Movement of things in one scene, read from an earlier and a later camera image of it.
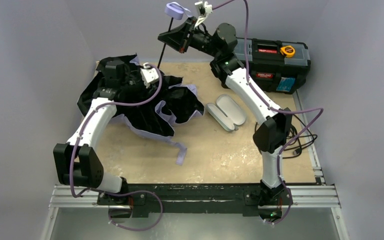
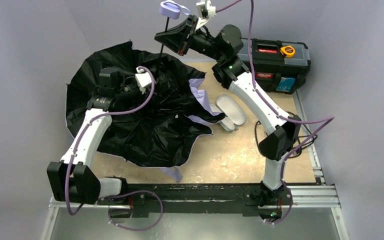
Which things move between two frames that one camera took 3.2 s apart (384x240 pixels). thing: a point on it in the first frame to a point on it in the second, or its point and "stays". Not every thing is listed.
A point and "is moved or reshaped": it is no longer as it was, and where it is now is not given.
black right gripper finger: (178, 38) stays
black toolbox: (275, 66) stays
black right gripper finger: (189, 25) stays
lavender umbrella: (147, 101) is moved or reshaped
